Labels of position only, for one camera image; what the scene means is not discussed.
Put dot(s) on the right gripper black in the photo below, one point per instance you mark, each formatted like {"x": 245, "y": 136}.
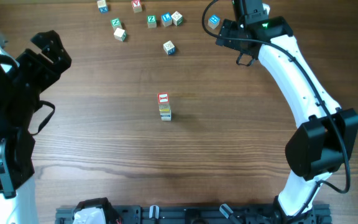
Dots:
{"x": 227, "y": 29}

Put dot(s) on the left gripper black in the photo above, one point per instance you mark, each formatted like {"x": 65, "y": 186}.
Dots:
{"x": 50, "y": 72}

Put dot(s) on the red top block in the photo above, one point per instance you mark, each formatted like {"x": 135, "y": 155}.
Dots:
{"x": 163, "y": 98}

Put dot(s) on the yellow S block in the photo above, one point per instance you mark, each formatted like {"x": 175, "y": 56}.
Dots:
{"x": 164, "y": 107}

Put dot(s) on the white block bird picture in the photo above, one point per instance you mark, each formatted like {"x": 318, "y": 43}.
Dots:
{"x": 166, "y": 115}

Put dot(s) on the white block yellow O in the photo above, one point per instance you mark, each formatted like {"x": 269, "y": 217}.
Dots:
{"x": 165, "y": 111}

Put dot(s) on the white block blue side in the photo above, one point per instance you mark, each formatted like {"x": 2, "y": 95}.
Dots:
{"x": 166, "y": 119}

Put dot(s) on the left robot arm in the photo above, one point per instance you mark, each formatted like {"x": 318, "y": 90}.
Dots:
{"x": 17, "y": 184}

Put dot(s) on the blue top block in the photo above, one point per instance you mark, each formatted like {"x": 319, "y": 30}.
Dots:
{"x": 213, "y": 21}

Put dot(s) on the white block green N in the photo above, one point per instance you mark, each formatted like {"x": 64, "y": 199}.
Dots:
{"x": 177, "y": 18}

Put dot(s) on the white block blue D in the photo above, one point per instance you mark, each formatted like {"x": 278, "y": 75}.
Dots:
{"x": 169, "y": 47}

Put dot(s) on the blue L block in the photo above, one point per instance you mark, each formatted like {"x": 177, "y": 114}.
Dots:
{"x": 166, "y": 19}

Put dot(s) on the white block green side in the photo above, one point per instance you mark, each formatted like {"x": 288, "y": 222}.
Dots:
{"x": 120, "y": 34}

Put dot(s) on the block with blue X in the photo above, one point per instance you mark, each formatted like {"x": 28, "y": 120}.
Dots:
{"x": 102, "y": 6}

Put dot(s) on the middle green Z block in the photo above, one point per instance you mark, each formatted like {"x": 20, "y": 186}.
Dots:
{"x": 151, "y": 21}

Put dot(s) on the green z block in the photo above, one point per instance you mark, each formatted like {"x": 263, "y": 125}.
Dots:
{"x": 116, "y": 23}
{"x": 151, "y": 21}

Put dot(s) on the left green Z block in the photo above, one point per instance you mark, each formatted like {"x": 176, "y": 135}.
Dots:
{"x": 116, "y": 23}

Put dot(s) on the block with red V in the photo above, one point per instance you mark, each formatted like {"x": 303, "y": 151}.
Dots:
{"x": 136, "y": 5}

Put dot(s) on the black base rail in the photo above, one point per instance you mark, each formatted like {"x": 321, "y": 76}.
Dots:
{"x": 253, "y": 213}

